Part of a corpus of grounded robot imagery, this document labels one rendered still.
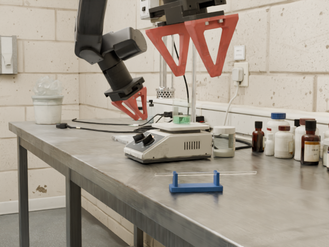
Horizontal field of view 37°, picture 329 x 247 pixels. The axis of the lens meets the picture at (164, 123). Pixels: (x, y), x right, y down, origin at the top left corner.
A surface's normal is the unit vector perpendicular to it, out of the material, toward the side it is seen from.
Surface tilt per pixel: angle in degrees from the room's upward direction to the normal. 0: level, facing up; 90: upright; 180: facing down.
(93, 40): 146
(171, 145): 90
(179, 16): 101
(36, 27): 90
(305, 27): 90
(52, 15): 90
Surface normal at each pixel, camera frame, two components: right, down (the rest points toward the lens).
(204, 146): 0.43, 0.09
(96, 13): 0.14, 0.88
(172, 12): -0.88, 0.23
